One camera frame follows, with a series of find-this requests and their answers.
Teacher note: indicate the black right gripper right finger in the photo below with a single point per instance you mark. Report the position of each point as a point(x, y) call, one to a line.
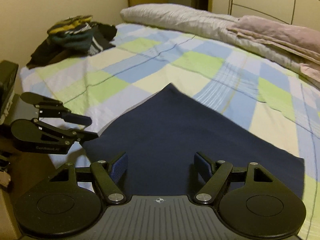
point(249, 201)

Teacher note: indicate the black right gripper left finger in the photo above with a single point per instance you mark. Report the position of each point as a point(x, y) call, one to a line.
point(70, 200)

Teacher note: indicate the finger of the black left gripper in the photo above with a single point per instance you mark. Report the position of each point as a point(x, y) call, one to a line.
point(35, 136)
point(51, 108)

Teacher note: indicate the navy blue garment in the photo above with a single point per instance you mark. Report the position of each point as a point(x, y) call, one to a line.
point(162, 135)

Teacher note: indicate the pile of dark clothes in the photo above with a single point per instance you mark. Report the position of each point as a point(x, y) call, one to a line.
point(72, 37)

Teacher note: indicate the checkered blue green bedsheet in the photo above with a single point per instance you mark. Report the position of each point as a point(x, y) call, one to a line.
point(261, 96)

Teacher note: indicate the pink folded quilt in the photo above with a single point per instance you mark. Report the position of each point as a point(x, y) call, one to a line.
point(300, 42)

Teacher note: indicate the grey white pillow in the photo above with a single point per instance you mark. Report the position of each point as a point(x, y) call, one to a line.
point(207, 25)

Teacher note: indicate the cream wardrobe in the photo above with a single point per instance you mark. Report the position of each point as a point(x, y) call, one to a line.
point(297, 12)

